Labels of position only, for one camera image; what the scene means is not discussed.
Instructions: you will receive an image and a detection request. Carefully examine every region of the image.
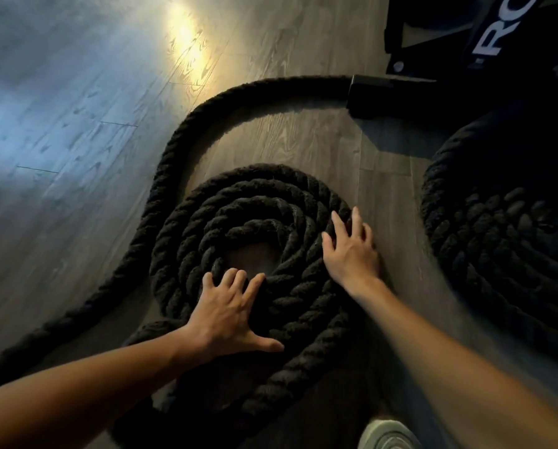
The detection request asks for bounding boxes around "person's left hand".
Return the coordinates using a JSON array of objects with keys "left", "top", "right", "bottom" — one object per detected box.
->
[{"left": 178, "top": 268, "right": 285, "bottom": 365}]

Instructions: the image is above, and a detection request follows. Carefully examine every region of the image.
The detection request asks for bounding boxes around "person's right hand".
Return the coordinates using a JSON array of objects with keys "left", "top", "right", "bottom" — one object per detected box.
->
[{"left": 321, "top": 206, "right": 382, "bottom": 297}]

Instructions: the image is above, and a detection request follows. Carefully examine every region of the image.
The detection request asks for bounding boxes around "person's left forearm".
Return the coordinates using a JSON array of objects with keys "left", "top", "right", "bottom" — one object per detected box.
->
[{"left": 0, "top": 329, "right": 195, "bottom": 449}]

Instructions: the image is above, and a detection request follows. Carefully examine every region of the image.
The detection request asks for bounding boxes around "person's right forearm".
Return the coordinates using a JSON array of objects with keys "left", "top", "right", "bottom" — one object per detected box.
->
[{"left": 353, "top": 275, "right": 558, "bottom": 449}]

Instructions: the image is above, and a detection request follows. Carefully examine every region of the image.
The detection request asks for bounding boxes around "person's right grey sneaker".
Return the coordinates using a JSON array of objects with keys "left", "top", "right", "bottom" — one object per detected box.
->
[{"left": 357, "top": 419, "right": 422, "bottom": 449}]

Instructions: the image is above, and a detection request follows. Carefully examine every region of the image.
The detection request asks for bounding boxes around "grey wooden floor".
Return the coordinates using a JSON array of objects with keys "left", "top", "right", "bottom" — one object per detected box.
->
[{"left": 0, "top": 0, "right": 558, "bottom": 449}]

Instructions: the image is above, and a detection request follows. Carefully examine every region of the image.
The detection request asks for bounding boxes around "black gym rack base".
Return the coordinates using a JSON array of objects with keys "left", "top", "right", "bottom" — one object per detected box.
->
[{"left": 346, "top": 0, "right": 558, "bottom": 122}]

